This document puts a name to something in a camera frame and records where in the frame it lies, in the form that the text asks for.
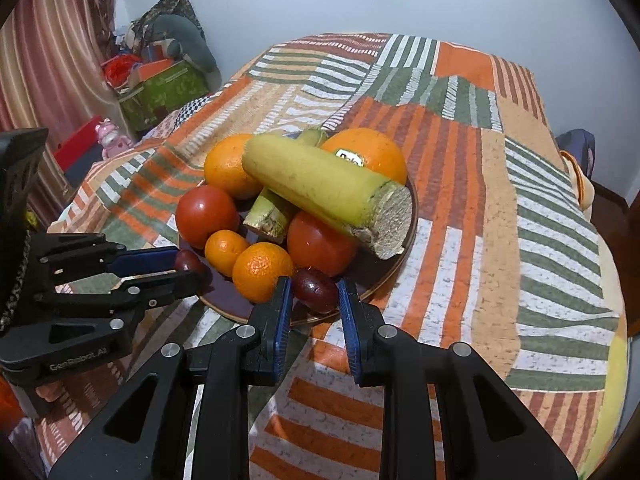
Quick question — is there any pink toy figure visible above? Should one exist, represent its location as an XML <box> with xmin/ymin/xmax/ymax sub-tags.
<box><xmin>96</xmin><ymin>118</ymin><xmax>134</xmax><ymax>160</ymax></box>

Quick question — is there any red tomato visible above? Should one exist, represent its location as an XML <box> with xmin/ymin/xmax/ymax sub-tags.
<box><xmin>175</xmin><ymin>184</ymin><xmax>240</xmax><ymax>249</ymax></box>
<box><xmin>286</xmin><ymin>210</ymin><xmax>358</xmax><ymax>278</ymax></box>

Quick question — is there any large orange with sticker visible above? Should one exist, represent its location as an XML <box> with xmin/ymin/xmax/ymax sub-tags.
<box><xmin>321</xmin><ymin>128</ymin><xmax>408</xmax><ymax>185</ymax></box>

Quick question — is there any left hand holding gripper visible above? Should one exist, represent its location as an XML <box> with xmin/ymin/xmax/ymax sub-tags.
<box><xmin>36</xmin><ymin>379</ymin><xmax>80</xmax><ymax>403</ymax></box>

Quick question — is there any striped pink curtain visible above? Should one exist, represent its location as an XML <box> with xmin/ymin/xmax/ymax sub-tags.
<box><xmin>1</xmin><ymin>0</ymin><xmax>126</xmax><ymax>226</ymax></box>

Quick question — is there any dark red grape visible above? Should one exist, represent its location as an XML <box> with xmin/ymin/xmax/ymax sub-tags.
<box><xmin>292</xmin><ymin>268</ymin><xmax>340</xmax><ymax>314</ymax></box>
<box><xmin>174</xmin><ymin>249</ymin><xmax>210</xmax><ymax>283</ymax></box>

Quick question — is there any camouflage pillow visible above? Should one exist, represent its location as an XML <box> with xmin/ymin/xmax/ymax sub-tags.
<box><xmin>130</xmin><ymin>0</ymin><xmax>205</xmax><ymax>38</ymax></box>

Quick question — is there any striped patchwork bedspread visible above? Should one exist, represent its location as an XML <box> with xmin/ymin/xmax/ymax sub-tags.
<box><xmin>11</xmin><ymin>32</ymin><xmax>627</xmax><ymax>479</ymax></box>

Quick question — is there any checkered cloth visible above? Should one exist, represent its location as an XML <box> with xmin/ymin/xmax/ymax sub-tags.
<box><xmin>174</xmin><ymin>94</ymin><xmax>215</xmax><ymax>128</ymax></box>

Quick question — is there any blue bag by bed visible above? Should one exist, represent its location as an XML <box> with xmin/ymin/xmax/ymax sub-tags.
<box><xmin>555</xmin><ymin>129</ymin><xmax>596</xmax><ymax>178</ymax></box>

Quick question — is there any red and blue box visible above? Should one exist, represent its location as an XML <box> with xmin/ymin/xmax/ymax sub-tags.
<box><xmin>53</xmin><ymin>116</ymin><xmax>102</xmax><ymax>188</ymax></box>

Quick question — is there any small mandarin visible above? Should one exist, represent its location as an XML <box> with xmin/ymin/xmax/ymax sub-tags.
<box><xmin>204</xmin><ymin>230</ymin><xmax>250</xmax><ymax>278</ymax></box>
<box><xmin>231</xmin><ymin>242</ymin><xmax>294</xmax><ymax>304</ymax></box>

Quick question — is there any medium plain orange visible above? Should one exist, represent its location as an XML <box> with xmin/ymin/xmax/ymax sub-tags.
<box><xmin>204</xmin><ymin>133</ymin><xmax>262</xmax><ymax>200</ymax></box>

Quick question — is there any red plastic bag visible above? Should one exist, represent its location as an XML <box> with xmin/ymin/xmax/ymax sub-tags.
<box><xmin>101</xmin><ymin>53</ymin><xmax>142</xmax><ymax>89</ymax></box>

